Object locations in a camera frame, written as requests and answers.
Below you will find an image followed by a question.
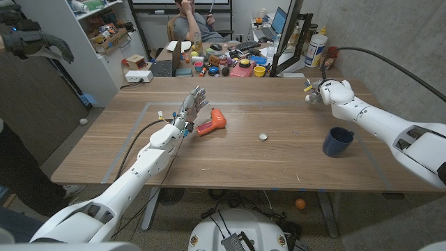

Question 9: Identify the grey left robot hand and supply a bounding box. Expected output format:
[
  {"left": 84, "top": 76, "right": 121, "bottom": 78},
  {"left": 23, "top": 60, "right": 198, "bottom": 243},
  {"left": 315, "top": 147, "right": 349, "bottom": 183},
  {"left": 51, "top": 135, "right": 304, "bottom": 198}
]
[{"left": 173, "top": 86, "right": 210, "bottom": 132}]

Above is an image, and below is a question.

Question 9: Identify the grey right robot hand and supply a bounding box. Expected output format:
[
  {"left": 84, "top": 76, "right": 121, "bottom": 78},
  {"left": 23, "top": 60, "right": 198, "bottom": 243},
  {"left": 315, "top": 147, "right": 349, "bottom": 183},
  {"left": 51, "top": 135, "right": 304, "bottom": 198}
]
[{"left": 305, "top": 79, "right": 322, "bottom": 105}]

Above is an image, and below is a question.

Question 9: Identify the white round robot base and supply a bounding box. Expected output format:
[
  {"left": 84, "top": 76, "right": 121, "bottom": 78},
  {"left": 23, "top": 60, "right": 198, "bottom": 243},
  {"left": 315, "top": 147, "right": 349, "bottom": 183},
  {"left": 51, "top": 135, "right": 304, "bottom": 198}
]
[{"left": 187, "top": 208, "right": 289, "bottom": 251}]

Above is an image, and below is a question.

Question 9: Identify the orange electric screwdriver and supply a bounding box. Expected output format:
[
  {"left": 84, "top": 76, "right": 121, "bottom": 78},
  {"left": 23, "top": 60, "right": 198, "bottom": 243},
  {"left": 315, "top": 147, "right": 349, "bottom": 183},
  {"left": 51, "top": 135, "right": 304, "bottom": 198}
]
[{"left": 196, "top": 107, "right": 227, "bottom": 137}]

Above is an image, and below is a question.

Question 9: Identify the clear glass cup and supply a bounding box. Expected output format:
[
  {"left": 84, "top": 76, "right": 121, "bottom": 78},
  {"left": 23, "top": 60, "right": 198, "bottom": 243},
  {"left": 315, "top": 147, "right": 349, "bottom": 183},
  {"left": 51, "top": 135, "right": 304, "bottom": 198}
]
[{"left": 318, "top": 53, "right": 335, "bottom": 73}]

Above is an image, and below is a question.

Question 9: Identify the dark blue cup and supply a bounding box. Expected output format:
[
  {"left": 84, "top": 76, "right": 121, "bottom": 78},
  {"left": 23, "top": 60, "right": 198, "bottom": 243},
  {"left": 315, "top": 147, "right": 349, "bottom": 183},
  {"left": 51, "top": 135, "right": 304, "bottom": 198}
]
[{"left": 322, "top": 126, "right": 355, "bottom": 159}]

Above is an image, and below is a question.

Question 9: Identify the white canister with blue label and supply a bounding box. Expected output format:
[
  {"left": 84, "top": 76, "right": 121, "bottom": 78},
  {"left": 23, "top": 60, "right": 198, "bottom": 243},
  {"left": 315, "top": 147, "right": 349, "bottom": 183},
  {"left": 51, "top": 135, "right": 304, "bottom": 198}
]
[{"left": 304, "top": 33, "right": 328, "bottom": 68}]

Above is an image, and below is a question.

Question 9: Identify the black open laptop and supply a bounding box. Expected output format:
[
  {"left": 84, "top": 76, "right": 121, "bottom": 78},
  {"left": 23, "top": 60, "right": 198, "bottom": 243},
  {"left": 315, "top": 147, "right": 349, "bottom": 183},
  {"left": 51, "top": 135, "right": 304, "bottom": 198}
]
[{"left": 149, "top": 38, "right": 183, "bottom": 77}]

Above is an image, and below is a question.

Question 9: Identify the white power strip box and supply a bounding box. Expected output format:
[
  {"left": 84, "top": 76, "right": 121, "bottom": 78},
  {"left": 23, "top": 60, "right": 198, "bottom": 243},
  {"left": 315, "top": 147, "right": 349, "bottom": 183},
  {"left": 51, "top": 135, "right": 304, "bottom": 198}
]
[{"left": 125, "top": 70, "right": 154, "bottom": 84}]

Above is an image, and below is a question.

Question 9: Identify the white plate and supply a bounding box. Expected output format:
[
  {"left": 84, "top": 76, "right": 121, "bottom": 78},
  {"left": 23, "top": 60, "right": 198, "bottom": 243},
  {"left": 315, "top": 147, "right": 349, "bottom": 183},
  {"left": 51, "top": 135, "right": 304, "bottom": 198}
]
[{"left": 165, "top": 40, "right": 192, "bottom": 52}]

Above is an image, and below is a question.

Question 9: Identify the black monitor on stand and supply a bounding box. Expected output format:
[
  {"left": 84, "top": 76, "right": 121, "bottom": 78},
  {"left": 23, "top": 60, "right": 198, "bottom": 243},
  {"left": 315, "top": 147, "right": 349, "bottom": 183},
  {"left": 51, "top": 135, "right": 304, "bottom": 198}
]
[{"left": 270, "top": 0, "right": 314, "bottom": 77}]

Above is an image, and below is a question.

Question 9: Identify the clear drink bottle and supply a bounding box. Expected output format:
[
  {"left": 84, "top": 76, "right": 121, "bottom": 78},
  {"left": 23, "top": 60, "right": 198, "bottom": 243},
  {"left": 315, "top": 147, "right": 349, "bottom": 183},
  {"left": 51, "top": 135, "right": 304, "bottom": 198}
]
[{"left": 193, "top": 31, "right": 203, "bottom": 56}]

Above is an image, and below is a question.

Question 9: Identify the pink box with yellow button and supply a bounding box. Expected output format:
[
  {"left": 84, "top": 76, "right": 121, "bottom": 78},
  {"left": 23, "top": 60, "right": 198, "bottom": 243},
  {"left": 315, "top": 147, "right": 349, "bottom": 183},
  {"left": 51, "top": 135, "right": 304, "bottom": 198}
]
[{"left": 229, "top": 59, "right": 257, "bottom": 78}]

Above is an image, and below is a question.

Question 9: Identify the small wooden box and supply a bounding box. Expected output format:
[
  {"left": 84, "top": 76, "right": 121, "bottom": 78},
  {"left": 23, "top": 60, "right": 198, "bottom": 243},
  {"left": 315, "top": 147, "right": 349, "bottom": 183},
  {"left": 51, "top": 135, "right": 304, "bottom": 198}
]
[{"left": 125, "top": 54, "right": 148, "bottom": 71}]

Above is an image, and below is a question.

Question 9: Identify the laptop with blue screen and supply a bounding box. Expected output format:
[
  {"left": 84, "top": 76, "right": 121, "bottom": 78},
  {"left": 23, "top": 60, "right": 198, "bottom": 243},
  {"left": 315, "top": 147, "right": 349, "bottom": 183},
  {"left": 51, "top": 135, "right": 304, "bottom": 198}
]
[{"left": 252, "top": 6, "right": 289, "bottom": 40}]

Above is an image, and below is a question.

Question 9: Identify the black keyboard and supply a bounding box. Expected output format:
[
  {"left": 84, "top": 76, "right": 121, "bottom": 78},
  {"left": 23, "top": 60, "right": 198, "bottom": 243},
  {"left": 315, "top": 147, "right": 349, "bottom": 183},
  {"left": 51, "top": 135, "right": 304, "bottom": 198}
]
[{"left": 236, "top": 40, "right": 261, "bottom": 52}]

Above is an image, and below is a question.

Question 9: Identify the seated person in grey shirt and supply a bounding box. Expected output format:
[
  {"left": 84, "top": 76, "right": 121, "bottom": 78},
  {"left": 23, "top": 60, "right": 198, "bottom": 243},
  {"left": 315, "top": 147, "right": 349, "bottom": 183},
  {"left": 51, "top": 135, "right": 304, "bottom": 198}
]
[{"left": 173, "top": 0, "right": 227, "bottom": 43}]

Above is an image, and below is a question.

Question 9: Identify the wooden chair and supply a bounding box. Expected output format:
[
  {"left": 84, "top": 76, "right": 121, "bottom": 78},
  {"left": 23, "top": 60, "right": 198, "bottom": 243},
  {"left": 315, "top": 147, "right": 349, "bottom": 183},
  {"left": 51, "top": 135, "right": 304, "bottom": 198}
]
[{"left": 166, "top": 15, "right": 180, "bottom": 43}]

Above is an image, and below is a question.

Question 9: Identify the round black fan grille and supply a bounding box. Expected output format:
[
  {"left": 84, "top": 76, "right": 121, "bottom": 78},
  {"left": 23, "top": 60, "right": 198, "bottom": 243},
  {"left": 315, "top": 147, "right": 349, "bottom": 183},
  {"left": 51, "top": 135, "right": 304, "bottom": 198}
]
[{"left": 158, "top": 188, "right": 185, "bottom": 206}]

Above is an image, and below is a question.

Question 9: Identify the cardboard box with toys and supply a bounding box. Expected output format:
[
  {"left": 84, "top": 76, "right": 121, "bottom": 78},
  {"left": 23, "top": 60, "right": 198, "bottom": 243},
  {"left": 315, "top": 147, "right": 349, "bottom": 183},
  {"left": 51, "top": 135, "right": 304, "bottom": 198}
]
[{"left": 89, "top": 27, "right": 130, "bottom": 55}]

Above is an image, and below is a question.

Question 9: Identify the white table leg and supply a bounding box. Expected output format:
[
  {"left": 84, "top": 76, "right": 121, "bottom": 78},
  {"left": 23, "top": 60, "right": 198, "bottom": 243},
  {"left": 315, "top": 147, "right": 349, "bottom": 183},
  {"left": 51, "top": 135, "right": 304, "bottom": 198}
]
[
  {"left": 316, "top": 191, "right": 339, "bottom": 238},
  {"left": 141, "top": 187, "right": 161, "bottom": 231}
]

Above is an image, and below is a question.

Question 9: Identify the white shelf unit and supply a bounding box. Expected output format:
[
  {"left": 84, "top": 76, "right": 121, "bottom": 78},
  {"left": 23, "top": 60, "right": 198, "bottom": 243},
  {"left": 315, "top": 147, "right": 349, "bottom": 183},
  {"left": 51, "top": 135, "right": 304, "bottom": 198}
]
[{"left": 15, "top": 0, "right": 149, "bottom": 108}]

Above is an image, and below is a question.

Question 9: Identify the black finned module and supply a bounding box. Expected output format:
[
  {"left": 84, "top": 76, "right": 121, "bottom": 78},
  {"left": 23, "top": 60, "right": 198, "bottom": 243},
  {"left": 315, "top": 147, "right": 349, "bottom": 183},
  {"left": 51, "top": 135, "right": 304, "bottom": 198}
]
[{"left": 221, "top": 232, "right": 257, "bottom": 251}]

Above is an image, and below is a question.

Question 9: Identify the standing person in dark trousers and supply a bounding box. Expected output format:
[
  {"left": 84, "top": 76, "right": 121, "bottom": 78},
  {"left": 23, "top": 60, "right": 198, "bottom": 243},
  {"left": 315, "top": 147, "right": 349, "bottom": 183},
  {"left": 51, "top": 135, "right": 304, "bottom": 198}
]
[{"left": 0, "top": 118, "right": 86, "bottom": 217}]

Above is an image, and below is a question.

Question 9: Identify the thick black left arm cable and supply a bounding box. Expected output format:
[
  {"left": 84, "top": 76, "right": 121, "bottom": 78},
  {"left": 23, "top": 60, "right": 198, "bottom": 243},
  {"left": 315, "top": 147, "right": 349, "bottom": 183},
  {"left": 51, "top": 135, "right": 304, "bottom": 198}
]
[{"left": 114, "top": 118, "right": 175, "bottom": 181}]

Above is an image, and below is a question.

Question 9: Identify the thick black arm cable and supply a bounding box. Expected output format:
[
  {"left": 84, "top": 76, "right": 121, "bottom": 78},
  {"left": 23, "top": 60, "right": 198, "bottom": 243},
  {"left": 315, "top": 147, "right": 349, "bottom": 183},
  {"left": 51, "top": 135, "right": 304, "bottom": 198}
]
[
  {"left": 114, "top": 118, "right": 175, "bottom": 181},
  {"left": 320, "top": 47, "right": 446, "bottom": 104}
]

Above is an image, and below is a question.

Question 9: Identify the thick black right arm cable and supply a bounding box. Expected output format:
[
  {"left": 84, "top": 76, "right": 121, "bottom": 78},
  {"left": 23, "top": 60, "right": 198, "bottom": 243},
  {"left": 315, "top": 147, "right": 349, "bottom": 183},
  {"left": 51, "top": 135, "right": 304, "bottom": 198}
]
[{"left": 320, "top": 47, "right": 446, "bottom": 104}]

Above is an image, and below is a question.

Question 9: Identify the black cable bundle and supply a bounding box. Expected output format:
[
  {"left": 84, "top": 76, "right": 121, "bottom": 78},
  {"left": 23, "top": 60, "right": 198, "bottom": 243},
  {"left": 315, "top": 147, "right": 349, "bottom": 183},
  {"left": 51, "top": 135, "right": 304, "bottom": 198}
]
[{"left": 200, "top": 190, "right": 304, "bottom": 241}]

